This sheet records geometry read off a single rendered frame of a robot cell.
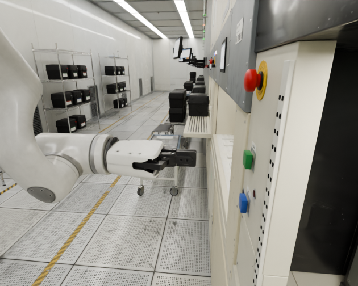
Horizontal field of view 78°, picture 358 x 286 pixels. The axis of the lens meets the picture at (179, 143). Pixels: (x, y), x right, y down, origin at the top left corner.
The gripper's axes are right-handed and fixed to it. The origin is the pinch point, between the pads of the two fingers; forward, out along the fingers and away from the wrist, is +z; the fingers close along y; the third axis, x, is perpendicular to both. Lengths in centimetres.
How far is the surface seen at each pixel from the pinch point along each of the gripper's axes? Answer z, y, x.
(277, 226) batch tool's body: 14.1, 14.0, -4.3
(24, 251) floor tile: -132, -84, -120
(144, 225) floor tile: -46, -124, -120
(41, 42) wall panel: -288, -368, 62
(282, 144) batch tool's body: 13.1, 13.9, 8.1
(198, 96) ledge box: -1, -234, -15
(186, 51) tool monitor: -32, -448, 51
